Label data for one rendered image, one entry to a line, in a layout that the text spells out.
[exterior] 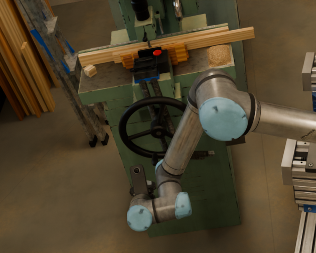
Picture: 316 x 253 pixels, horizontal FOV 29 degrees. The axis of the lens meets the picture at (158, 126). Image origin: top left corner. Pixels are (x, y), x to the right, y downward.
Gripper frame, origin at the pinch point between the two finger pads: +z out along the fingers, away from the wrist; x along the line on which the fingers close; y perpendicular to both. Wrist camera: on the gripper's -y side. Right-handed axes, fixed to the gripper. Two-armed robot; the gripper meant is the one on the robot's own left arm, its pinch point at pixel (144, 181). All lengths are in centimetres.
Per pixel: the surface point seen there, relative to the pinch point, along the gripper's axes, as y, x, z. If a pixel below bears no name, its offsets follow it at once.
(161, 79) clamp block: -32.7, 14.0, 8.3
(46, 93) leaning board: -27, -66, 159
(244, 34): -40, 48, 29
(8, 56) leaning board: -54, -76, 139
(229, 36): -41, 42, 29
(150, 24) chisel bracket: -52, 14, 21
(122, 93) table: -29.7, -2.6, 21.9
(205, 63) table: -33, 31, 22
